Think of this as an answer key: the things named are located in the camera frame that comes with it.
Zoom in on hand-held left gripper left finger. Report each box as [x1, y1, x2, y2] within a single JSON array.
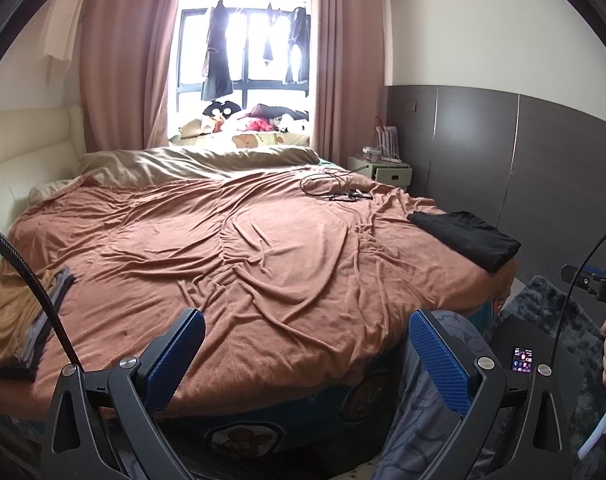
[[38, 307, 206, 480]]

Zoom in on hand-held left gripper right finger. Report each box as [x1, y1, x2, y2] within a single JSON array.
[[408, 307, 584, 480]]

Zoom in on black sweatshirt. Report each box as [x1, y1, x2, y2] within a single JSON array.
[[407, 211, 522, 273]]

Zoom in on stack of folded clothes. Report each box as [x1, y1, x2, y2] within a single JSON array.
[[0, 265, 76, 381]]

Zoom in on person's patterned grey pants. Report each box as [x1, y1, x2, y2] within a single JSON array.
[[373, 310, 488, 480]]

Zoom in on smartphone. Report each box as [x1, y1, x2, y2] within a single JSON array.
[[512, 346, 536, 374]]

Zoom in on brown blanket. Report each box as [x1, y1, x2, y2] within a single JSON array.
[[0, 162, 521, 421]]

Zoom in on blue cartoon bed sheet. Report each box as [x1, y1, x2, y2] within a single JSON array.
[[0, 270, 516, 466]]

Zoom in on white nightstand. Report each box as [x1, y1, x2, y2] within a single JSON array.
[[347, 155, 413, 193]]

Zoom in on beige duvet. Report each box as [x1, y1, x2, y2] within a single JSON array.
[[28, 145, 320, 203]]

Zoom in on beige plush toy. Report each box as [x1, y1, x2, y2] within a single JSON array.
[[180, 115, 219, 138]]

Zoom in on cream padded headboard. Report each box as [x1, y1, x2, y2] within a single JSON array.
[[0, 105, 86, 271]]

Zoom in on black white plush toy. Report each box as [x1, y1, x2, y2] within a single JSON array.
[[203, 101, 241, 118]]

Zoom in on dark maroon cloth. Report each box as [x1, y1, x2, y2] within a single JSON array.
[[248, 104, 309, 121]]

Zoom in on window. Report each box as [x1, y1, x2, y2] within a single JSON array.
[[175, 0, 314, 136]]

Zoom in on pink curtain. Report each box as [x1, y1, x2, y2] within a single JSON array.
[[310, 0, 391, 166], [83, 0, 189, 151]]

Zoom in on small dark hanging garment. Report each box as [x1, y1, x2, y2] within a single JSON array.
[[262, 7, 276, 68]]

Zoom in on beige hanging garment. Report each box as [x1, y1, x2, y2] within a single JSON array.
[[40, 0, 91, 81]]

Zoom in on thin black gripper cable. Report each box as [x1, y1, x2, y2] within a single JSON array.
[[550, 224, 606, 366]]

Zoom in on black braided cable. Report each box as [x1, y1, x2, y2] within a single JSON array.
[[0, 219, 84, 371]]

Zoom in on thin black cable coil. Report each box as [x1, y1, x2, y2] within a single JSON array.
[[300, 170, 374, 203]]

